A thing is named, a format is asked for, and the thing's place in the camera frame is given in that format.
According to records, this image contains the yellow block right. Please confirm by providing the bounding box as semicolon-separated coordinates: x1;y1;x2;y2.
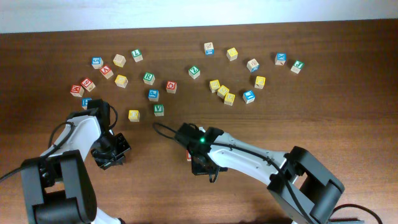
254;76;266;89

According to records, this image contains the yellow cluster block left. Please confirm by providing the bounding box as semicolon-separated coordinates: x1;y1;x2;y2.
209;80;221;93

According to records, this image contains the blue X block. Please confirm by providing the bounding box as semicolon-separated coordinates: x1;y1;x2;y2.
275;53;287;65

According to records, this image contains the green L block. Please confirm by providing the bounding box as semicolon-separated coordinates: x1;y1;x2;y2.
131;49;143;62

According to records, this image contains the red Q block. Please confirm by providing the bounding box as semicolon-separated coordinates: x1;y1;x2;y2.
166;81;177;94

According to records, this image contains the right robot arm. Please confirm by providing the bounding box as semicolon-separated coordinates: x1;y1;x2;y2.
175;123;345;223

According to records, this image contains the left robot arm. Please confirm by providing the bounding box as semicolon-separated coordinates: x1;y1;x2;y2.
21;99;131;224

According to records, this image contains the green Z block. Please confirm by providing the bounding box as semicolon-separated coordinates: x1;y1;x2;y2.
188;66;200;79

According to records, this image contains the red I block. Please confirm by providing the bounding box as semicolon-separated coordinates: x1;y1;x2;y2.
187;151;192;162

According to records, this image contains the yellow O block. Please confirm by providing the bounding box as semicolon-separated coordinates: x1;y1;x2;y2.
128;110;140;122

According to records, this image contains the blue S block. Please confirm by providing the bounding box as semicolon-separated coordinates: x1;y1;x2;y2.
91;57;104;69

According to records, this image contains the green R block left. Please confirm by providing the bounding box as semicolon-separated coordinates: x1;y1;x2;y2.
143;72;155;85

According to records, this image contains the red A block left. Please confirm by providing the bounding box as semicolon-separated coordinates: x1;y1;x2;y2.
100;65;114;79

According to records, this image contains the yellow block top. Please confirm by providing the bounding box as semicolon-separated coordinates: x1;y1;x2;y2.
226;47;238;61

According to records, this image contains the green J block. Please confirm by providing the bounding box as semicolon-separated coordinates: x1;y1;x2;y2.
290;60;305;74

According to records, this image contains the green V block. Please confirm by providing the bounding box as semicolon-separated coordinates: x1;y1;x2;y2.
154;104;164;116

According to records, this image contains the yellow block upper left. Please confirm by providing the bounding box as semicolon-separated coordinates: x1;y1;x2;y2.
114;75;128;88

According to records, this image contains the plain wooden block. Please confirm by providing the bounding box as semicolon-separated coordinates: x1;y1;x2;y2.
113;54;126;68

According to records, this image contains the red 9 block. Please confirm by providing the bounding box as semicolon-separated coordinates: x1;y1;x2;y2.
81;78;96;91

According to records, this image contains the wooden block blue side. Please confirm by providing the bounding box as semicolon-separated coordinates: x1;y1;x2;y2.
204;42;215;55

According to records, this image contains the yellow cluster block lower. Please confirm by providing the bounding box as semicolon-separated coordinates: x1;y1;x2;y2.
224;93;236;106

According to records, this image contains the blue P block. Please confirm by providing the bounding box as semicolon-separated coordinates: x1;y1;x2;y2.
148;90;159;101

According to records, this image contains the blue H block upper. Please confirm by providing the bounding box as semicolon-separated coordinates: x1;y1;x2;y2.
81;98;91;110

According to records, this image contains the blue E block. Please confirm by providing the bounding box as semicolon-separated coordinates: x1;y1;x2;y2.
243;90;256;104

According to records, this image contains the red M block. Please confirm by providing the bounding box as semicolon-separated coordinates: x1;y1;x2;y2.
70;85;85;98

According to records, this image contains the yellow cluster block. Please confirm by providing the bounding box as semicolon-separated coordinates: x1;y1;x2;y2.
217;85;229;99
209;80;221;93
224;93;236;106

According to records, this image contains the yellow cluster block middle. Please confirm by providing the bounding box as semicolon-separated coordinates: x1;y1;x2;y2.
217;85;229;99

